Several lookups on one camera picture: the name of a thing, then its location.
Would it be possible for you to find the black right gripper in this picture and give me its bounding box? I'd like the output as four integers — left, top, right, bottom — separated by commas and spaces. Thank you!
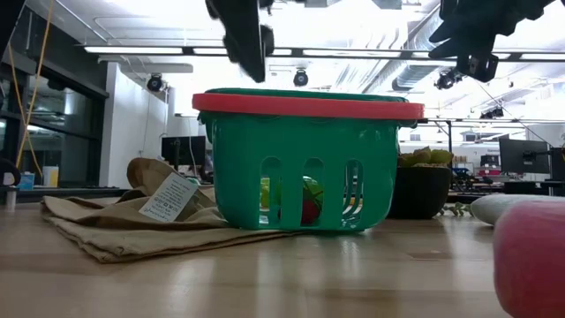
427, 0, 557, 61

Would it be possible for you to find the red toy strawberry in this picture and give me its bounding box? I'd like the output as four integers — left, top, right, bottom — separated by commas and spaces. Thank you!
301, 176, 325, 225

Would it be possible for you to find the green basket with orange rim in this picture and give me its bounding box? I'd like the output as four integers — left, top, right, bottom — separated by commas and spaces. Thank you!
192, 87, 426, 234

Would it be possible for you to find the long ceiling light strip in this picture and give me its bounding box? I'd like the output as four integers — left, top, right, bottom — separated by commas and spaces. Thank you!
83, 43, 565, 63

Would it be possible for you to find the black computer monitor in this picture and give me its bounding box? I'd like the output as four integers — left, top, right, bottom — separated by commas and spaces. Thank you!
161, 135, 207, 168
499, 139, 551, 175
549, 148, 565, 182

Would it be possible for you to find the potted succulent plant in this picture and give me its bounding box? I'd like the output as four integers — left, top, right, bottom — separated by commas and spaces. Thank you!
387, 146, 474, 221

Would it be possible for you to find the white plaid dish towel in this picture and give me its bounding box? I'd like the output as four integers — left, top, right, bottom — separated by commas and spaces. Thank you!
470, 193, 565, 226

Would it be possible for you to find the tan folded cloth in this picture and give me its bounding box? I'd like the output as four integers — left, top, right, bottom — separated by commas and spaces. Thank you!
41, 157, 305, 265

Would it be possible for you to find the pink rounded object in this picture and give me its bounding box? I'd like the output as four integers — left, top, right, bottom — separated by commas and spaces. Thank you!
493, 201, 565, 318

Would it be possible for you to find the white yellow container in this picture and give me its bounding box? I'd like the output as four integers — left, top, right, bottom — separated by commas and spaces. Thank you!
42, 165, 60, 188

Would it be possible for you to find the small blue box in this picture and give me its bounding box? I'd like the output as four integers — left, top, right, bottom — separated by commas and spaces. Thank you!
17, 172, 36, 192

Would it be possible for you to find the black round object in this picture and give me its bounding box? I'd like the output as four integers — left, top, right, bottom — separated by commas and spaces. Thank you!
0, 157, 22, 187

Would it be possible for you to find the small white cylinder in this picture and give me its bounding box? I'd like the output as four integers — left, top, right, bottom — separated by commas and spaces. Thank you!
4, 185, 18, 211

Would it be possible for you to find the silver ventilation duct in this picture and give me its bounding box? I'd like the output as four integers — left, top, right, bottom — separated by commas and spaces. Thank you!
361, 8, 442, 94

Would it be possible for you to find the yellow cable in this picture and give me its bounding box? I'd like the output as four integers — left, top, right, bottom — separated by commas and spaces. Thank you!
7, 0, 55, 178

